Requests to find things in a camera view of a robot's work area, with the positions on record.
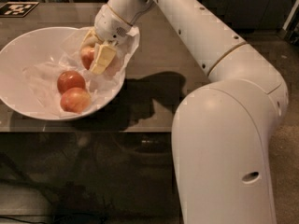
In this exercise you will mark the black-white fiducial marker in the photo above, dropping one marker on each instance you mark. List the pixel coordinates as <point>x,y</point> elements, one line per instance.
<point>16,9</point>

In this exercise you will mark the white bowl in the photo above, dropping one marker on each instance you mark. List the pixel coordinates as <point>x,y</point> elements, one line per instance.
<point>38,46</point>

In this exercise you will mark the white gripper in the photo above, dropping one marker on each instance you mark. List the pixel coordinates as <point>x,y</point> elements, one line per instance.
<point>110,27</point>

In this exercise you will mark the white crumpled paper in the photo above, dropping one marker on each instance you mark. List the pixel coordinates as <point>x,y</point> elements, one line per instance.
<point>103,88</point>

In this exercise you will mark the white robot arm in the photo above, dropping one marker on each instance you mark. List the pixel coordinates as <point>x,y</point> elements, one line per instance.
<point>221,131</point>

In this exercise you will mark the yellow-red apple at front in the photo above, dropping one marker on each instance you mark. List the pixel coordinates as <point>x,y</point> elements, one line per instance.
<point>75,100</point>

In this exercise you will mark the red-yellow apple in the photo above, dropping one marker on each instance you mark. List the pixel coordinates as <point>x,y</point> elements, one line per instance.
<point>87,57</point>

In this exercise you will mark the dark cabinet row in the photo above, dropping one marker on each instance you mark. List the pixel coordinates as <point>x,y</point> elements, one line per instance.
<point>249,3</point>

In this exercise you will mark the red apple at left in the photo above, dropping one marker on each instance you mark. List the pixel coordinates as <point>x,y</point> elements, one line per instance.
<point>68,80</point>

